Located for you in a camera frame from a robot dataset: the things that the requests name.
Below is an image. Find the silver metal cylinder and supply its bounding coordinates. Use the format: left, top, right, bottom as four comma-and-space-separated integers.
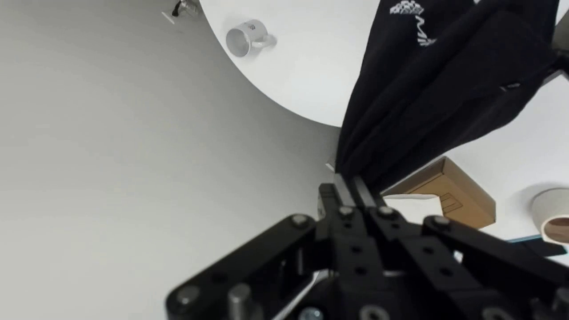
223, 18, 278, 60

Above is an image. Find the white coffee mug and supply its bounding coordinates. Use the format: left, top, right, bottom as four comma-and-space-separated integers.
527, 185, 569, 245

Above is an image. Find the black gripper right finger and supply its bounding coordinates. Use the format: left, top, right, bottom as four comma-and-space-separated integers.
353, 174, 569, 320

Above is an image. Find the flat cardboard box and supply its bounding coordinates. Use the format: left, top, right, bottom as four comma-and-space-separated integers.
381, 156, 497, 231

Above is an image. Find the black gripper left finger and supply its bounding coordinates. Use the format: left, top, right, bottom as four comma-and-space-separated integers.
165, 174, 381, 320

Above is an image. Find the black cloth with white print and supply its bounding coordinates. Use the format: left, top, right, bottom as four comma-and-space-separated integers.
333, 0, 561, 192

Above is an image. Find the white round table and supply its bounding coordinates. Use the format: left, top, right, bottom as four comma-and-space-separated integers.
197, 0, 383, 130

